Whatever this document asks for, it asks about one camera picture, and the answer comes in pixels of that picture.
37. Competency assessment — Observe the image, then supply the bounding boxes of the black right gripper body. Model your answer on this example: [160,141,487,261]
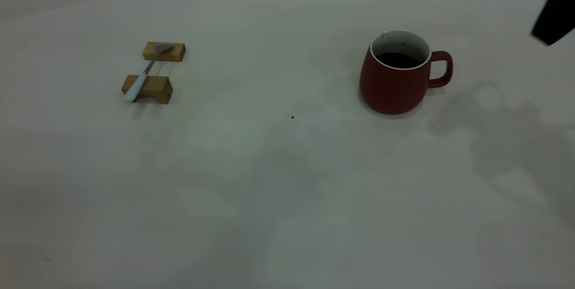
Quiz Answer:
[531,0,575,47]

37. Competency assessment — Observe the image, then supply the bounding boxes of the red ceramic coffee mug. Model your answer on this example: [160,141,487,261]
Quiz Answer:
[359,30,453,115]

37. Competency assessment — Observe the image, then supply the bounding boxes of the light blue handled metal spoon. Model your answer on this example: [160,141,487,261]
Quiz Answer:
[124,44,173,102]

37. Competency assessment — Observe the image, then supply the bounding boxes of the plain rectangular wooden block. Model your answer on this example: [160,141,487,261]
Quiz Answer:
[142,41,186,62]

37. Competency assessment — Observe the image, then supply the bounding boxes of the arched wooden block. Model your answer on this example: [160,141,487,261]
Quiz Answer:
[121,75,173,104]

